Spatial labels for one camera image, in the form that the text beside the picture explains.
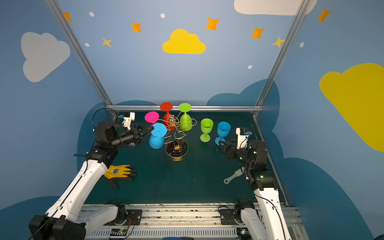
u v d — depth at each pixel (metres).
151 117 0.78
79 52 0.84
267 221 0.42
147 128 0.68
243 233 0.73
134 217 0.73
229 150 0.62
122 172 0.87
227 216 0.75
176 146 0.99
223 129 0.95
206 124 0.98
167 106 0.84
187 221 0.73
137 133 0.62
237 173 0.88
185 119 0.88
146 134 0.65
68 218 0.39
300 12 0.71
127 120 0.65
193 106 0.85
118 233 0.73
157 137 0.72
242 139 0.62
